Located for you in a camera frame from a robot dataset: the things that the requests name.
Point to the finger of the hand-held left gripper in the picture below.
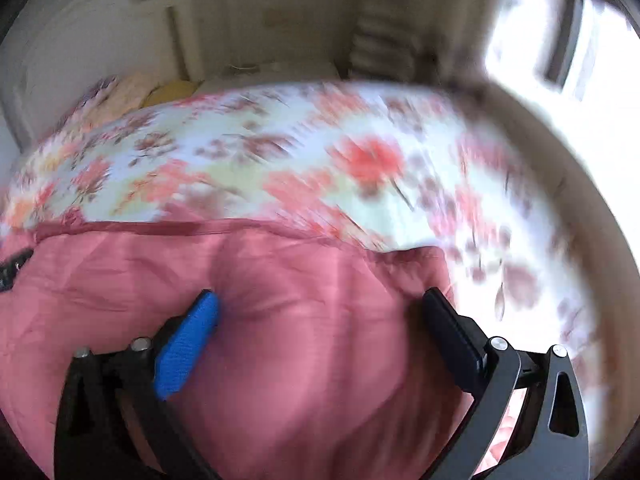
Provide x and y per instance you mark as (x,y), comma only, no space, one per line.
(14,270)

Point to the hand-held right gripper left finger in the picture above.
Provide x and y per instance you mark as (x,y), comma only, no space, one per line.
(185,350)

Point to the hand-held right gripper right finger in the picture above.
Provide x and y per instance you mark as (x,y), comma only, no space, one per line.
(452,332)

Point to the pink quilted jacket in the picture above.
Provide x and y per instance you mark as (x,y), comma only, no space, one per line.
(310,335)

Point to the purple patterned pillow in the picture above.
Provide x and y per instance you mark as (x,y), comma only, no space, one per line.
(87,97)

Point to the beige window sill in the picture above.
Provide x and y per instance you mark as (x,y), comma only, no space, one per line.
(590,185)

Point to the beige floral pillow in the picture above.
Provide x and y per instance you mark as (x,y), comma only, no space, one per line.
(127,97)

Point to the bed with floral sheet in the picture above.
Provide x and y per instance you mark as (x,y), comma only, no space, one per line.
(300,150)

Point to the yellow pillow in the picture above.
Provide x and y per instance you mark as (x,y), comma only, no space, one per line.
(167,94)

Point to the white wooden headboard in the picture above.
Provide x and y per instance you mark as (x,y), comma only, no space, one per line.
(100,35)

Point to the beige printed curtain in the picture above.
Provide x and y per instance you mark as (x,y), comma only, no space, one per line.
(385,35)

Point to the dark framed window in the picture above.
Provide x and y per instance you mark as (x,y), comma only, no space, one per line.
(565,35)

